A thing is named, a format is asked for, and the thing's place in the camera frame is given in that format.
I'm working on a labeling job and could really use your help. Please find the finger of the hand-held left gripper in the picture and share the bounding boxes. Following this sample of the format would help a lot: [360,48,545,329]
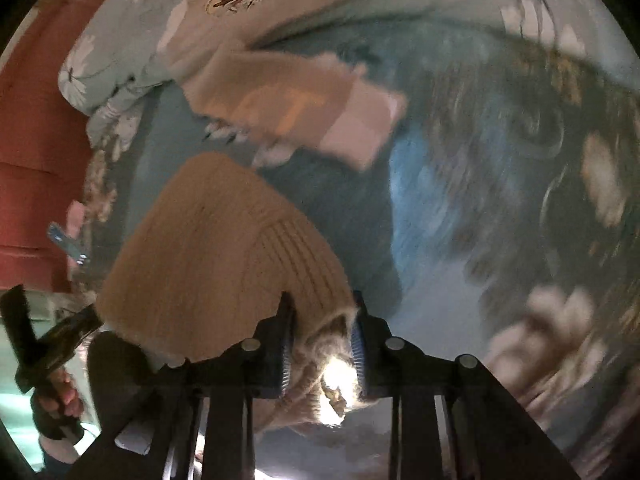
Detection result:
[46,222,92,267]

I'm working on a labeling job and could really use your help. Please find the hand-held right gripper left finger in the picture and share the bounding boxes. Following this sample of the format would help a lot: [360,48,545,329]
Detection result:
[75,291,299,480]

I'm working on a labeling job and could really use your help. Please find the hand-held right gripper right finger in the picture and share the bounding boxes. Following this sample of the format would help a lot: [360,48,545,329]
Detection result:
[350,290,569,480]

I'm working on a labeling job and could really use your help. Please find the beige knitted sweater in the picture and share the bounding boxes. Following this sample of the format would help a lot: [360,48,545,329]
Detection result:
[95,152,364,437]

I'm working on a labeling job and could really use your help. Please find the person's left forearm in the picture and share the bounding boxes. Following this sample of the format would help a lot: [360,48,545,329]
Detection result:
[30,406,99,479]

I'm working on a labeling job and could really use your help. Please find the person's left hand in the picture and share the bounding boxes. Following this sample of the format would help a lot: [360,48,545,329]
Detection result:
[31,366,85,423]

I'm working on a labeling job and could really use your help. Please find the red wooden headboard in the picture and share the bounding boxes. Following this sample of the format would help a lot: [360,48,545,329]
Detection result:
[0,0,152,297]

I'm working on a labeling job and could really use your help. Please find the floral teal bed sheet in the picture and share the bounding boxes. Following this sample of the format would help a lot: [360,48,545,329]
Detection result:
[65,0,640,480]

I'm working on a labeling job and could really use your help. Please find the floral teal quilt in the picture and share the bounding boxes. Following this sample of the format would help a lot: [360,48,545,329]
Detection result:
[57,0,201,117]

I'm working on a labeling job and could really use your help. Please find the cream printed sweatshirt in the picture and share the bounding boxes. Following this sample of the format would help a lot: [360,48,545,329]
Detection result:
[150,0,447,172]

